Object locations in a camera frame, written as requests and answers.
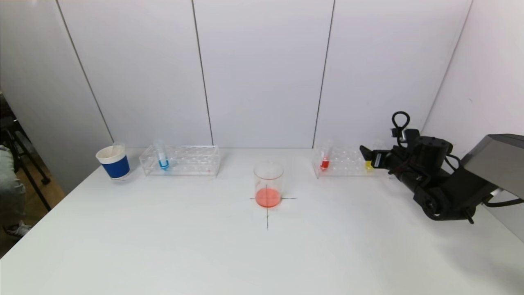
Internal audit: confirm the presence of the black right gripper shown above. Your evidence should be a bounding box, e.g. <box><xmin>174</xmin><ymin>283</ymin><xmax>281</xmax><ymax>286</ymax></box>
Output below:
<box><xmin>359</xmin><ymin>145</ymin><xmax>409</xmax><ymax>175</ymax></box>

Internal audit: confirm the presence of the test tube with yellow liquid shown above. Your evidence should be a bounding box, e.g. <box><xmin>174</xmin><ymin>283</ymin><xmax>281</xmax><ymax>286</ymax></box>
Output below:
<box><xmin>364</xmin><ymin>139</ymin><xmax>383</xmax><ymax>172</ymax></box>

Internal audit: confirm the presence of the clear acrylic test tube rack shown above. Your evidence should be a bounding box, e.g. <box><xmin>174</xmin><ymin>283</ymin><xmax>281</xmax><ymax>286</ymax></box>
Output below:
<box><xmin>311</xmin><ymin>145</ymin><xmax>397</xmax><ymax>179</ymax></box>
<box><xmin>139</xmin><ymin>145</ymin><xmax>221</xmax><ymax>177</ymax></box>

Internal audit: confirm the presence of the test tube with red liquid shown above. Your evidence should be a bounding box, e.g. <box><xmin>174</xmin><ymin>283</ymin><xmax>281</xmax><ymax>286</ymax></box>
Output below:
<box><xmin>319</xmin><ymin>139</ymin><xmax>334</xmax><ymax>172</ymax></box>

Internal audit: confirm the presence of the clear glass beaker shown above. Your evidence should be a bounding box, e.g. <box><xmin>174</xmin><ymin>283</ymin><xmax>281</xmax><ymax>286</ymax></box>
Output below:
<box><xmin>253</xmin><ymin>162</ymin><xmax>284</xmax><ymax>208</ymax></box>

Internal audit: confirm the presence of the test tube with blue liquid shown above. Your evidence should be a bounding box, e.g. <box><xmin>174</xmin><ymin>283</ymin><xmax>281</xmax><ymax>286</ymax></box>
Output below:
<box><xmin>154</xmin><ymin>139</ymin><xmax>171</xmax><ymax>172</ymax></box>

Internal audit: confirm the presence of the white paper cup blue band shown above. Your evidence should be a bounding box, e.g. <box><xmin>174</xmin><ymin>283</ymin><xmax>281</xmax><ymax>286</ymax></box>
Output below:
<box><xmin>95</xmin><ymin>144</ymin><xmax>131</xmax><ymax>181</ymax></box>

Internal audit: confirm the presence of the black and white shoe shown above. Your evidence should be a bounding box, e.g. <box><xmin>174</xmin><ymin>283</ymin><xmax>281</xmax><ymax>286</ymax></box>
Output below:
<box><xmin>4</xmin><ymin>222</ymin><xmax>32</xmax><ymax>239</ymax></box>

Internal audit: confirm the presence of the black metal stand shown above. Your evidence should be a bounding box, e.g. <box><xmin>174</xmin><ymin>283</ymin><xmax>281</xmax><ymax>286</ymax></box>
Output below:
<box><xmin>0</xmin><ymin>92</ymin><xmax>52</xmax><ymax>213</ymax></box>

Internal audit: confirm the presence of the looped black camera cable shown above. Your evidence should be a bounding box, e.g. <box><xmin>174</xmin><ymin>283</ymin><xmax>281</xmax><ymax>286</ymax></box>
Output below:
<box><xmin>391</xmin><ymin>111</ymin><xmax>411</xmax><ymax>144</ymax></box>

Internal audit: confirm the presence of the thick black base cable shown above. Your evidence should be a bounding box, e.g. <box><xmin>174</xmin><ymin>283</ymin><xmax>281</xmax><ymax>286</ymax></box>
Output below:
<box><xmin>483</xmin><ymin>196</ymin><xmax>524</xmax><ymax>208</ymax></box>

